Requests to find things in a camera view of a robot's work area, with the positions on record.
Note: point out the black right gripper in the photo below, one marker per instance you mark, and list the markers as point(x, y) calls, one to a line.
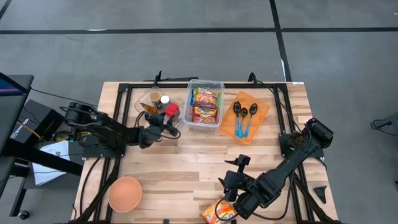
point(236, 179)

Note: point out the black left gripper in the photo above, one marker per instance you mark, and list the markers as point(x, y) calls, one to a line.
point(155, 129)

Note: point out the small dark red packet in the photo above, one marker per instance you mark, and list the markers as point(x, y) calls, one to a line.
point(172, 109)

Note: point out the white-lidded spice jar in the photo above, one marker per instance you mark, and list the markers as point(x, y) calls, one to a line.
point(164, 99)

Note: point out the orange seasoning packet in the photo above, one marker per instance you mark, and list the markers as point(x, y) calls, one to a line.
point(149, 109)

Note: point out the glass jar of brown spice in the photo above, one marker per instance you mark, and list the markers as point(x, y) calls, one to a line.
point(154, 97)

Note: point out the yellow ramen packet pink band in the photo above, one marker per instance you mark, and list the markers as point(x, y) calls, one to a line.
point(203, 115)

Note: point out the yellow ramen packet green edge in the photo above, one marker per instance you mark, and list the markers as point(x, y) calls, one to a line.
point(206, 98)

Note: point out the orange ramen packet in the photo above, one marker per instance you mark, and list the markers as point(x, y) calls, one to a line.
point(214, 213)

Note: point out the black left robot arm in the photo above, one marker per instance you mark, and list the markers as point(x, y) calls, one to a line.
point(105, 127)

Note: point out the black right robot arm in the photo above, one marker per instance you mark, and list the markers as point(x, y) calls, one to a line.
point(280, 177)

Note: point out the clear plastic tray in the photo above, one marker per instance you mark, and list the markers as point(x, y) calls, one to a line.
point(140, 104)

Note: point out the clear plastic container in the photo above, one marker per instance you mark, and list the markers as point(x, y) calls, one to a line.
point(203, 83)

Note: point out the orange plastic lid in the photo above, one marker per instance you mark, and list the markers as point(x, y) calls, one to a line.
point(261, 118)

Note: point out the orange bowl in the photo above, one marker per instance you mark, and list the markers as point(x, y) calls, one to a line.
point(124, 194)

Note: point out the black triangular plastic piece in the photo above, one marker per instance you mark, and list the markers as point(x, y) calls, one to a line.
point(321, 193)

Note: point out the black computer box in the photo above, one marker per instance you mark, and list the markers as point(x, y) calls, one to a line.
point(37, 115)

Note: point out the white paper sheet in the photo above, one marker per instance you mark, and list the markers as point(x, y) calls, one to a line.
point(46, 174)

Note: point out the black monitor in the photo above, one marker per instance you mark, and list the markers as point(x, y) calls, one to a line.
point(12, 109)

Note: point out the black caster wheel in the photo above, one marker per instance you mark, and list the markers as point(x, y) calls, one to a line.
point(23, 214)

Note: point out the black metal rig frame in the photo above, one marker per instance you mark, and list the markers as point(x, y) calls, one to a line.
point(140, 84)

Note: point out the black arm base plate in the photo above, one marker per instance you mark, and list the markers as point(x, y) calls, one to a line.
point(93, 152)
point(284, 143)

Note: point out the black cart frame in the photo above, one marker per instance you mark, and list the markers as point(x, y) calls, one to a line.
point(46, 160)

